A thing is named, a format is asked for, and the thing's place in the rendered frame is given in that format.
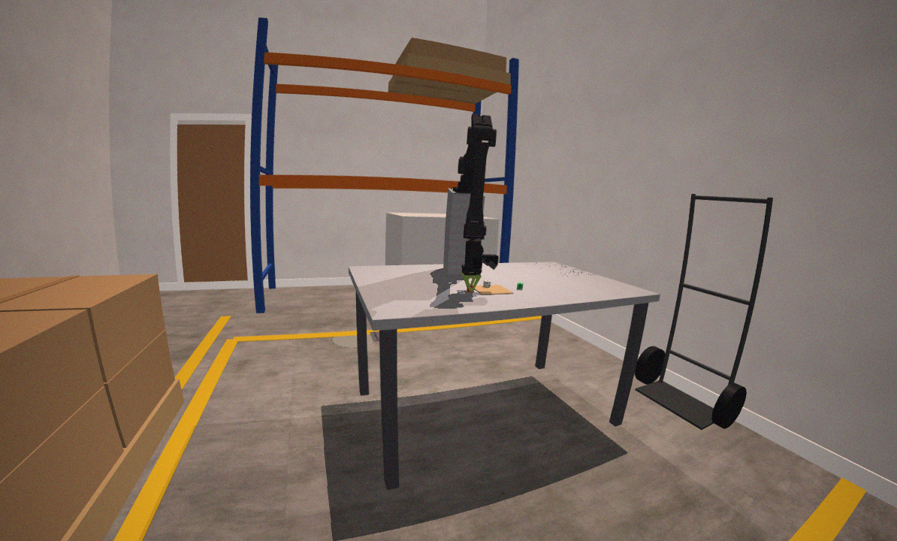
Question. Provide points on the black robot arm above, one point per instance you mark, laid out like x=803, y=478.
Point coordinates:
x=475, y=161

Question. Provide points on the tan mat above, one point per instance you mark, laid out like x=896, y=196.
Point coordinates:
x=493, y=290

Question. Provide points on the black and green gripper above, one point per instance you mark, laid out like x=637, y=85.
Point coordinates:
x=466, y=273

